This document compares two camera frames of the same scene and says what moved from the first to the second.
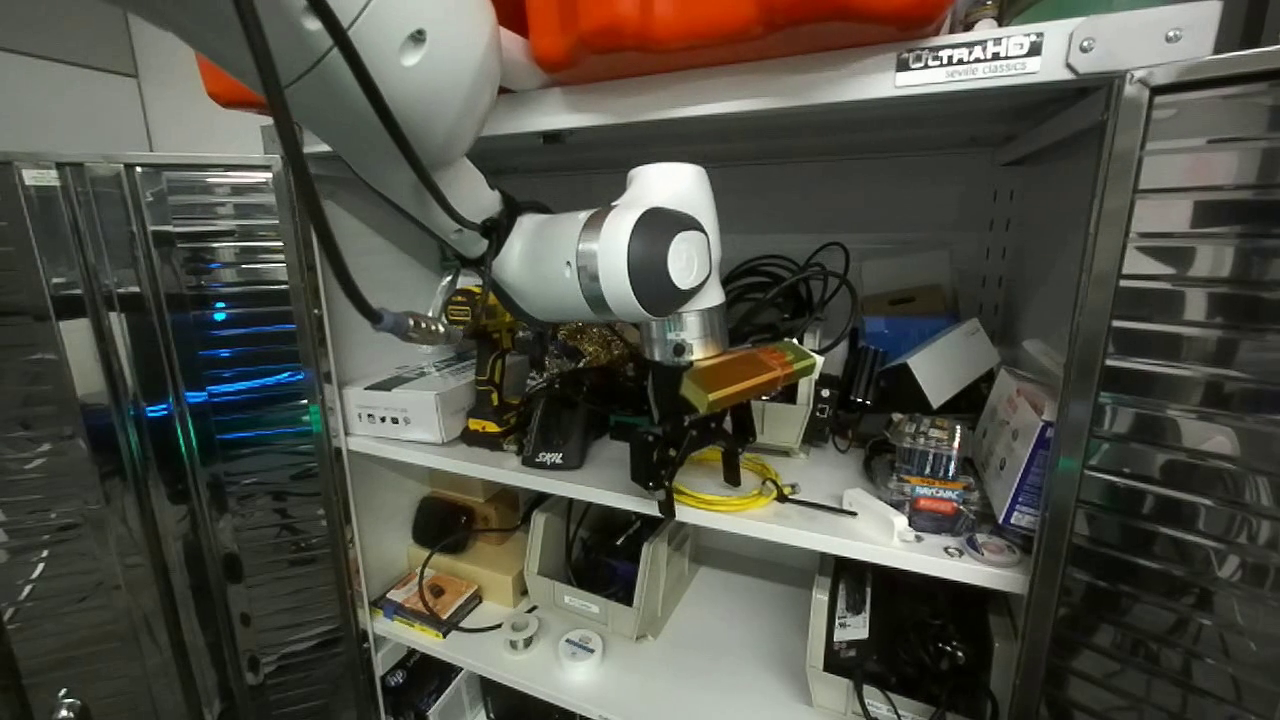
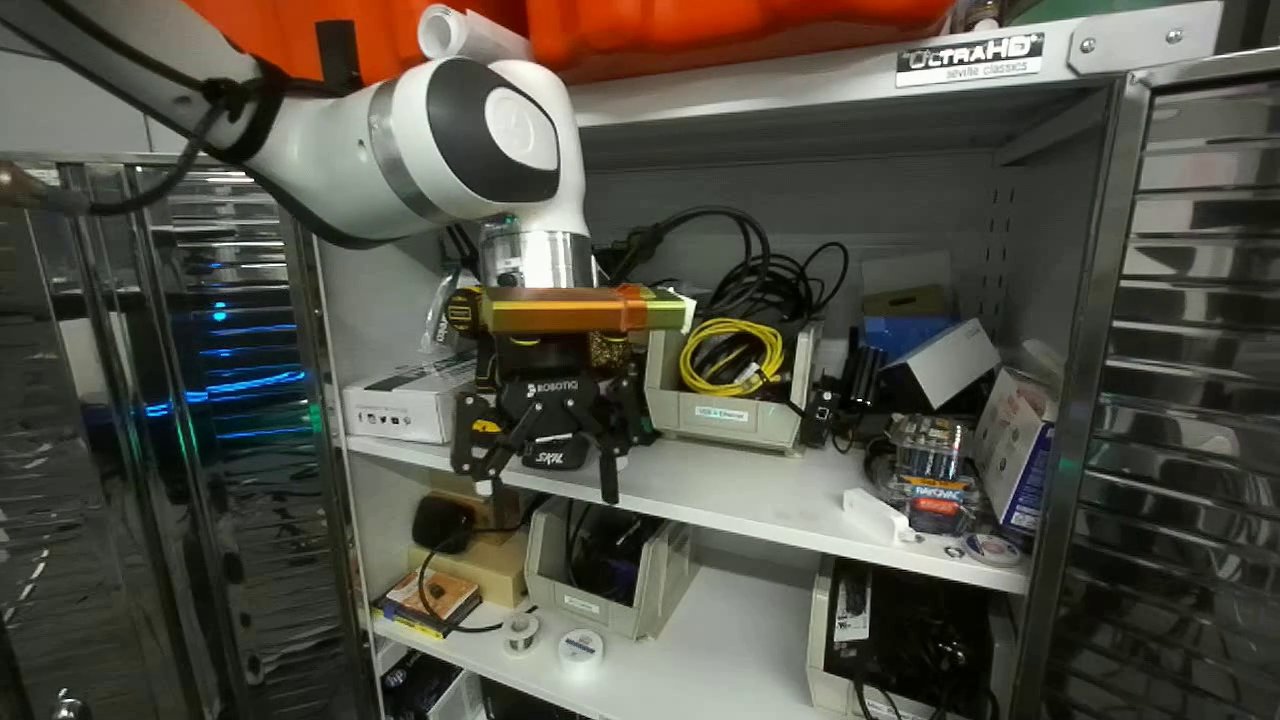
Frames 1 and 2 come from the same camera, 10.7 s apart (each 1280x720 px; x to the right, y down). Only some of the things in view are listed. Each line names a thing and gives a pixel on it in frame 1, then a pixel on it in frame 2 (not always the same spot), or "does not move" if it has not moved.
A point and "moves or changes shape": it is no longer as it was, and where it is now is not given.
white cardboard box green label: [432, 404] does not move
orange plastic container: [634, 33] does not move
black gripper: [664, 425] → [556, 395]
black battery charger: [556, 430] does not move
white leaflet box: [1019, 446] does not move
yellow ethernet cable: [730, 507] moves or changes shape
